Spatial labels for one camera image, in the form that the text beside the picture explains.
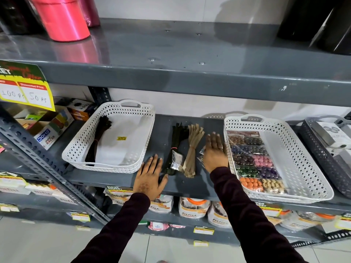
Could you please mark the orange lid plastic jar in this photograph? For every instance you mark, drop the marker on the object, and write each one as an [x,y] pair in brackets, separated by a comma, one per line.
[163,205]
[193,209]
[218,216]

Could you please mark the colourful crayon box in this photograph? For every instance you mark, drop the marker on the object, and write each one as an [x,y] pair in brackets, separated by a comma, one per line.
[52,131]

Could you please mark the small yellow sticker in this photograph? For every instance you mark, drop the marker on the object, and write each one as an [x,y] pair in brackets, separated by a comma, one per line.
[121,138]

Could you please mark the person's right thumb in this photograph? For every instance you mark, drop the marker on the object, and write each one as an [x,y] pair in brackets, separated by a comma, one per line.
[204,158]

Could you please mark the person's right little finger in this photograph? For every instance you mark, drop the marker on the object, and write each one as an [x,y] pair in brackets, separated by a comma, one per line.
[223,148]

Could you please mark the grey metal shelf rack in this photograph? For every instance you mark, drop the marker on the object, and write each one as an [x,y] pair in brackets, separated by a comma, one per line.
[192,73]

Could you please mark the bright pink ribbon roll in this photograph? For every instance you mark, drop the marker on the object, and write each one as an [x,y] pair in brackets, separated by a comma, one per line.
[61,16]

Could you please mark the person's left little finger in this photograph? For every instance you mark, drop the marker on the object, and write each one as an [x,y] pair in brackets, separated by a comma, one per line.
[140,170]

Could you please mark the black zipper bundle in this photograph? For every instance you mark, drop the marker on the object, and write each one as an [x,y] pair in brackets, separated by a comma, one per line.
[98,136]

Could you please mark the black ribbon roll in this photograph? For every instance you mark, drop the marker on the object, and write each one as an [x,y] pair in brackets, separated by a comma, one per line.
[16,13]
[315,19]

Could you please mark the person's left hand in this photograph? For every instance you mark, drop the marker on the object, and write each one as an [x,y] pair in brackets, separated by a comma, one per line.
[148,183]

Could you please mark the person's right forearm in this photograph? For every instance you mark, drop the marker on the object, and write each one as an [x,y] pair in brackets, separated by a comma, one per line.
[252,219]

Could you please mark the white perforated plastic basket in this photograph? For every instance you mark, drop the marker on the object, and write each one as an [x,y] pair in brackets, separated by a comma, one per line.
[296,161]
[131,128]

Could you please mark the yellow price sign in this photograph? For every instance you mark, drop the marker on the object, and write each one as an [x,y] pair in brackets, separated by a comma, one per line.
[24,87]

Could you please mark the person's left middle finger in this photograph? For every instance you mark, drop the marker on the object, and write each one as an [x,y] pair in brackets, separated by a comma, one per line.
[154,162]

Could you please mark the person's right middle finger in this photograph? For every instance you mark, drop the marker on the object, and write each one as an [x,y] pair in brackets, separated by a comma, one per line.
[214,140]

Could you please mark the black cardboard box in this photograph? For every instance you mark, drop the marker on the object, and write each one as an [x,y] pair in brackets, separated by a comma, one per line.
[81,106]

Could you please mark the person's right hand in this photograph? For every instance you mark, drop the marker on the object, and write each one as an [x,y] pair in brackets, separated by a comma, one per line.
[215,158]

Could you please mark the beige zipper bundle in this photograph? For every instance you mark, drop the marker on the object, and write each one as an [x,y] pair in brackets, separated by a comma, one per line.
[193,150]

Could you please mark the clear plastic packet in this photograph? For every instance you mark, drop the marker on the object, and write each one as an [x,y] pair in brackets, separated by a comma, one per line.
[202,156]

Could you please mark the packet of coloured buttons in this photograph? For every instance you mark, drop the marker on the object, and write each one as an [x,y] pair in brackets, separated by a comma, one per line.
[252,161]

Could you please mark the yellow shelf price label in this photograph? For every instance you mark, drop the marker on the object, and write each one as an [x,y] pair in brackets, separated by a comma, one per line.
[203,230]
[201,243]
[80,217]

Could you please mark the dark pink ribbon roll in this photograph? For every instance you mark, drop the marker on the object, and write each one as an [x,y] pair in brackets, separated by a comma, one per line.
[90,10]

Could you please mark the person's left thumb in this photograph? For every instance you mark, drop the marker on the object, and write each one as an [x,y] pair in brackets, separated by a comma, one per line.
[164,182]

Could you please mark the grey perforated plastic basket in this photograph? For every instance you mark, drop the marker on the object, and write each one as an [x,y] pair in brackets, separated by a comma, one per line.
[315,150]

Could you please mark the dark green zipper bundle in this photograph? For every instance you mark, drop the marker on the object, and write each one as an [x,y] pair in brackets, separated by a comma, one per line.
[177,139]

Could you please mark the person's left forearm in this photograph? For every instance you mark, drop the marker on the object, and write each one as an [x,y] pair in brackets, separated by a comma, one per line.
[115,232]

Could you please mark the white product box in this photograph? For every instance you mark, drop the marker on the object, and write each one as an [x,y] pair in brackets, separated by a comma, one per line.
[333,134]

